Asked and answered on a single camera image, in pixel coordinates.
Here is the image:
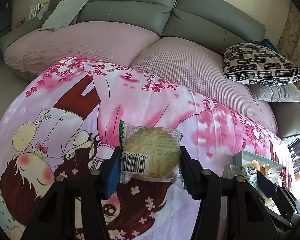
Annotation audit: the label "pink sofa cover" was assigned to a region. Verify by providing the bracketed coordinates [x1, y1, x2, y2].
[0, 22, 277, 133]

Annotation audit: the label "clear pack round crackers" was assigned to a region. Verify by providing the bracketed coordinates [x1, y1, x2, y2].
[119, 120, 183, 184]

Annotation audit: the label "light green white packet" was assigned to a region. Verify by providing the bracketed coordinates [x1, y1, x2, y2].
[222, 164, 258, 189]

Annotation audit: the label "patterned beige curtain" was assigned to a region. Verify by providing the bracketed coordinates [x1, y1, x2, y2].
[277, 3, 300, 89]

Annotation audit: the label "teal white box lid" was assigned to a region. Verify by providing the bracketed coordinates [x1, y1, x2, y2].
[232, 151, 286, 186]

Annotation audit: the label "black white patterned pillow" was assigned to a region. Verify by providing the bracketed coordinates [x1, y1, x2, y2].
[223, 42, 300, 87]

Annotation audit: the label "light grey cushion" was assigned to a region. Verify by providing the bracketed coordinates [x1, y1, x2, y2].
[40, 0, 89, 31]

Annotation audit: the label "cartoon girl pink cloth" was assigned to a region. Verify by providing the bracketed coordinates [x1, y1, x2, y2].
[0, 56, 294, 239]

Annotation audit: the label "orange jelly cup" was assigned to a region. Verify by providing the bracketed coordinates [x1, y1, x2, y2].
[247, 160, 260, 170]

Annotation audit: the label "grey sofa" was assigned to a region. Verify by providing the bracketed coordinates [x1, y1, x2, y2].
[0, 0, 300, 145]

